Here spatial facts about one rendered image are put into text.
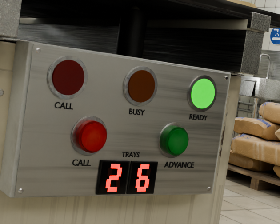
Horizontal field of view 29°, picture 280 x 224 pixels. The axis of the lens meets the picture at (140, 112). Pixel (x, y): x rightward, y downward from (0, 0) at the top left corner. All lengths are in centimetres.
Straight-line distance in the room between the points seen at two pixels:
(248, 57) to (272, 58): 515
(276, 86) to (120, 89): 499
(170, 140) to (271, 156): 379
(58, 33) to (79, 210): 52
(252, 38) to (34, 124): 27
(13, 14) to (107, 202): 22
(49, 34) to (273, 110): 368
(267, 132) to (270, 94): 94
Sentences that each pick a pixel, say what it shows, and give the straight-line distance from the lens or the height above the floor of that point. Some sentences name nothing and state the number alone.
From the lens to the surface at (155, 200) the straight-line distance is 61.
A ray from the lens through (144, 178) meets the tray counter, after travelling 56.
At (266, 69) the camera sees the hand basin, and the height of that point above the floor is 100.
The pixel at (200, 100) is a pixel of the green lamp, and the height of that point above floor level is 80.
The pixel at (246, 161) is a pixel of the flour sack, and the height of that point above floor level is 19.
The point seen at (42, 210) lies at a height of 68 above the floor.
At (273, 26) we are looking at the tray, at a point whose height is 90.
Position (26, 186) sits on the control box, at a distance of 50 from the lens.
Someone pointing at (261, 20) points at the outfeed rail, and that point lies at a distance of 63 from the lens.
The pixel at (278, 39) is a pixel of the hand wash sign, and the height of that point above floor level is 132.
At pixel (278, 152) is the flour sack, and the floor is 34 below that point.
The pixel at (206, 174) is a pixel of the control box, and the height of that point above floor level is 72.
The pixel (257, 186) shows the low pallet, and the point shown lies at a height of 3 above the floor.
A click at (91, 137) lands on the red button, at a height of 76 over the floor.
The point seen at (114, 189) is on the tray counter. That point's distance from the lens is 54.
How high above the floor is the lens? 83
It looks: 5 degrees down
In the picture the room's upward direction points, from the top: 8 degrees clockwise
